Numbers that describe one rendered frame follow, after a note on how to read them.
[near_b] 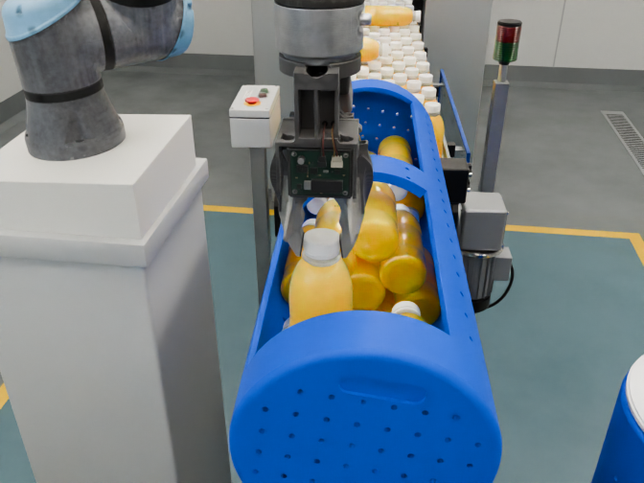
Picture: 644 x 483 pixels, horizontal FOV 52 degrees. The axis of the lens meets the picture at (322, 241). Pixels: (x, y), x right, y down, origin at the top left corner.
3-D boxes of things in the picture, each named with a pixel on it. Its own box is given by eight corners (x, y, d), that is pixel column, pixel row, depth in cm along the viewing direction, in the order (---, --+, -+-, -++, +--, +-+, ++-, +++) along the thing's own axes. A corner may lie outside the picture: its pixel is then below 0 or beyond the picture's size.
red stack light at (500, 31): (496, 42, 171) (498, 27, 169) (493, 36, 177) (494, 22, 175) (521, 43, 171) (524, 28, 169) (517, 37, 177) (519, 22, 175)
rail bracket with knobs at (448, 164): (427, 207, 159) (431, 168, 154) (425, 194, 165) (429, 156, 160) (470, 209, 158) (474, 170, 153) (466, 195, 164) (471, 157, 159)
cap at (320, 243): (297, 244, 70) (297, 230, 69) (331, 238, 71) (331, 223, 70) (311, 262, 67) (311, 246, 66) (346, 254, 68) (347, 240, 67)
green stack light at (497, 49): (494, 61, 174) (496, 43, 171) (491, 56, 179) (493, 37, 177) (518, 62, 174) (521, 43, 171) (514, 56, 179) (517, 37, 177)
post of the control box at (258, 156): (264, 415, 222) (248, 136, 172) (266, 406, 226) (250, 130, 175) (277, 416, 222) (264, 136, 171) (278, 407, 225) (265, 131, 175)
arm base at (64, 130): (6, 155, 102) (-13, 93, 97) (69, 120, 114) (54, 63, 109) (87, 166, 97) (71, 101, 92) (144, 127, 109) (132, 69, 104)
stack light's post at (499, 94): (453, 387, 234) (494, 83, 178) (452, 379, 237) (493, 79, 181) (465, 388, 233) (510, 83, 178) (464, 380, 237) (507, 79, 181)
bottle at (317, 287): (281, 375, 79) (278, 240, 70) (333, 359, 82) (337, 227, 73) (304, 413, 74) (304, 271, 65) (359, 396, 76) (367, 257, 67)
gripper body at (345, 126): (273, 203, 59) (267, 69, 53) (285, 165, 66) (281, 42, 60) (359, 206, 58) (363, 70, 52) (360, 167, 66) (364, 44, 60)
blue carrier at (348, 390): (217, 522, 75) (241, 329, 61) (294, 189, 151) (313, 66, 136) (461, 563, 76) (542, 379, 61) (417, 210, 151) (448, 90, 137)
